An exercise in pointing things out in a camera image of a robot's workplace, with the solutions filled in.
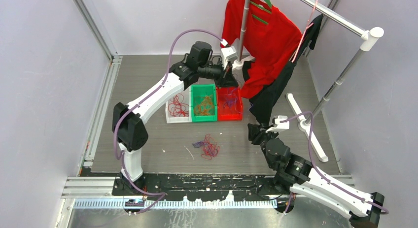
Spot white plastic bin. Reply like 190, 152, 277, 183
165, 89, 192, 124

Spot red plastic bin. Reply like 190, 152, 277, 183
216, 88, 243, 121

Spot red cable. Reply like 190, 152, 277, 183
168, 93, 191, 118

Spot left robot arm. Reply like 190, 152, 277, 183
112, 41, 238, 195

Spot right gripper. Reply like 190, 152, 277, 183
247, 123, 279, 169

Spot white garment rack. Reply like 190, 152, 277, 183
232, 0, 384, 163

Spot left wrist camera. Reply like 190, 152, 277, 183
221, 46, 238, 65

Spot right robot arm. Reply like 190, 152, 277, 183
247, 124, 384, 228

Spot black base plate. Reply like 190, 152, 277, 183
112, 173, 297, 212

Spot pink hanger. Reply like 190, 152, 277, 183
290, 0, 318, 63

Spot orange cable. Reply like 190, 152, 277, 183
195, 94, 214, 116

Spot cable bundle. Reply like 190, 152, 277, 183
192, 133, 221, 161

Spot red shirt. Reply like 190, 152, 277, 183
241, 0, 302, 98

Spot purple cable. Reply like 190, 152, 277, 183
222, 73, 244, 110
113, 29, 229, 216
280, 110, 390, 215

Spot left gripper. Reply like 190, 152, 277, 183
198, 58, 239, 90

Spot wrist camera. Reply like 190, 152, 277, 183
221, 46, 238, 65
266, 115, 290, 133

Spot green hanger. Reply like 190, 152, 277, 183
250, 0, 273, 14

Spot black shirt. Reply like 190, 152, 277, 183
249, 14, 323, 125

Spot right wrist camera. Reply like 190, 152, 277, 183
266, 115, 290, 133

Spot green plastic bin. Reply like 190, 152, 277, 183
191, 84, 217, 122

